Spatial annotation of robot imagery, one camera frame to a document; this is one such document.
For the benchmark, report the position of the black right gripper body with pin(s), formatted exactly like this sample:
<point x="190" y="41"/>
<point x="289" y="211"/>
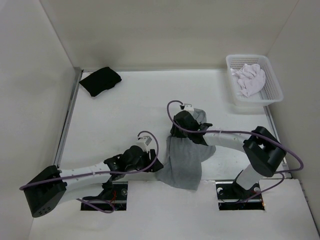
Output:
<point x="180" y="133"/>

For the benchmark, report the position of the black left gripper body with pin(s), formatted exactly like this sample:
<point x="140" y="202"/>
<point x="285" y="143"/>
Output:
<point x="143" y="162"/>

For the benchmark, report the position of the grey tank top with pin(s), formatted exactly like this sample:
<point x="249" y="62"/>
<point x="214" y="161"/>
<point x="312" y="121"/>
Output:
<point x="183" y="162"/>

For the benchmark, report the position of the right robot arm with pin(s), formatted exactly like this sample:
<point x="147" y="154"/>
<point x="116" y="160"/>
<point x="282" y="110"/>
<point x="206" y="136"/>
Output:
<point x="261" y="148"/>

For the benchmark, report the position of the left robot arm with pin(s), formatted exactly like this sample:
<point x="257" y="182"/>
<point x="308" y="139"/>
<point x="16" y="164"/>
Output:
<point x="92" y="186"/>

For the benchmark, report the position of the crumpled pink tank top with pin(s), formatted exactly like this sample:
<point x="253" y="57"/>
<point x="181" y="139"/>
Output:
<point x="250" y="78"/>

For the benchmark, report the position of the folded black tank top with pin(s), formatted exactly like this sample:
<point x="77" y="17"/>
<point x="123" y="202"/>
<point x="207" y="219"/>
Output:
<point x="100" y="81"/>

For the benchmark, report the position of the white plastic mesh basket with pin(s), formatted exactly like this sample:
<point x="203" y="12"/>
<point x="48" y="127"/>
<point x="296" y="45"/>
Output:
<point x="271" y="93"/>

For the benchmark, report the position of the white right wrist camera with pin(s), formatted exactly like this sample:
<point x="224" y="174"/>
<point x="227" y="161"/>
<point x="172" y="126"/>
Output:
<point x="186" y="107"/>

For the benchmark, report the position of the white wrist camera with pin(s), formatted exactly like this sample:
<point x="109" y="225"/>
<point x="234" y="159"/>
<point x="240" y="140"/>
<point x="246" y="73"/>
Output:
<point x="186" y="107"/>
<point x="143" y="142"/>

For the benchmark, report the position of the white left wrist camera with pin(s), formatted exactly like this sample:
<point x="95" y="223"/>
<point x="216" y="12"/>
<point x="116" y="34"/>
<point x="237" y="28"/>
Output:
<point x="143" y="142"/>

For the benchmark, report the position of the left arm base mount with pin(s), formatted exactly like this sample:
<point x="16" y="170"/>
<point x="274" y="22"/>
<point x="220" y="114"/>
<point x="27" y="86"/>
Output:
<point x="112" y="198"/>

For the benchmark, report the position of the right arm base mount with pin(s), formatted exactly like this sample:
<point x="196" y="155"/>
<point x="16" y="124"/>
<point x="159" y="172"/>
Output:
<point x="233" y="198"/>

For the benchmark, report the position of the left aluminium table rail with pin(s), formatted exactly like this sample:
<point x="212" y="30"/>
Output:
<point x="68" y="116"/>

